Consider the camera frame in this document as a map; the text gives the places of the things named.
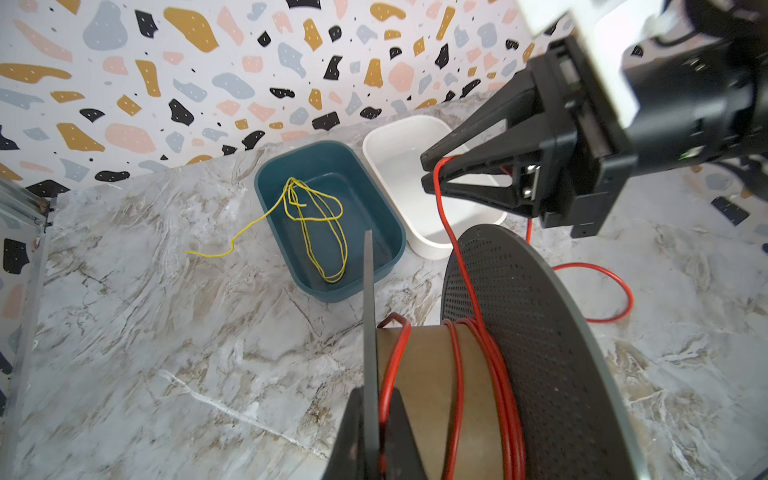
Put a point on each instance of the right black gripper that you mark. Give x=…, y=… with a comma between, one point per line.
x=706, y=105

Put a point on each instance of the teal plastic bin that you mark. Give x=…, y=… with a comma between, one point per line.
x=324, y=202

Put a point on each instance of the grey cable spool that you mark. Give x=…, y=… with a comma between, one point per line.
x=510, y=384

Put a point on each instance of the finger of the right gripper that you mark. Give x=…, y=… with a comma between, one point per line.
x=519, y=198

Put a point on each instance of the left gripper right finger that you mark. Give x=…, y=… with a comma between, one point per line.
x=399, y=457

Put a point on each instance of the white plastic bin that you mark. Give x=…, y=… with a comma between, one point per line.
x=392, y=153

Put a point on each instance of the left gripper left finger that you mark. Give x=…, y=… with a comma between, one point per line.
x=347, y=459

